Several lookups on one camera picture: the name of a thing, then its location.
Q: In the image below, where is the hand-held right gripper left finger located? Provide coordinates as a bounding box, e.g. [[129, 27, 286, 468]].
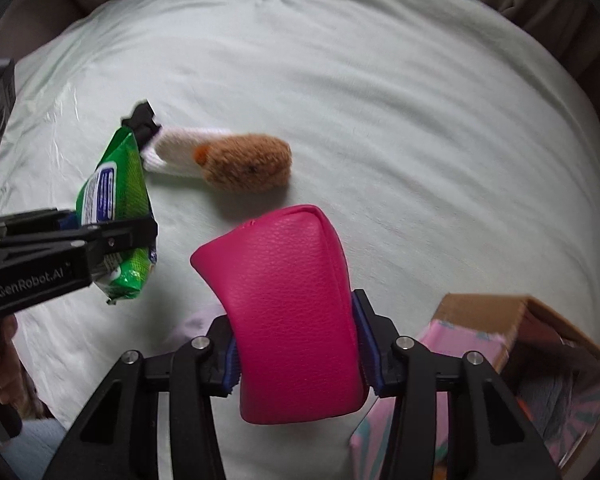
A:
[[42, 310, 242, 480]]

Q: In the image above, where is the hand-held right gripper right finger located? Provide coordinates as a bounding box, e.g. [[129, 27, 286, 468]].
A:
[[350, 288, 564, 480]]

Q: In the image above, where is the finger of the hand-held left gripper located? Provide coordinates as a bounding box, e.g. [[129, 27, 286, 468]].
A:
[[0, 207, 79, 241], [0, 217, 159, 282]]

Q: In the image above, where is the green snack packet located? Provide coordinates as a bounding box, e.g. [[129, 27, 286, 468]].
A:
[[74, 126, 160, 306]]

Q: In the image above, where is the pink leather pouch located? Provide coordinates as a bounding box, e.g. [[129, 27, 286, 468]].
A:
[[190, 204, 374, 426]]

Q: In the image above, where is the cardboard box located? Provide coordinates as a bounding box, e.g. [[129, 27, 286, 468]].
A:
[[350, 293, 600, 477]]

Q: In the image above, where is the pink patterned cloth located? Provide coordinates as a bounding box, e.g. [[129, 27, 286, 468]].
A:
[[350, 321, 512, 480]]

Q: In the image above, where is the brown white plush toy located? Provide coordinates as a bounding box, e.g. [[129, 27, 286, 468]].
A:
[[121, 101, 294, 192]]

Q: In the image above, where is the light blue cloth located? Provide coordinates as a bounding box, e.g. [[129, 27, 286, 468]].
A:
[[2, 416, 68, 480]]

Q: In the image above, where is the grey blue fluffy cloth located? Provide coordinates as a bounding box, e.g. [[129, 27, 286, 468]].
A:
[[515, 360, 600, 463]]

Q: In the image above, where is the pale green bed sheet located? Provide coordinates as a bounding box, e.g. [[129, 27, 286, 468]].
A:
[[0, 0, 600, 480]]

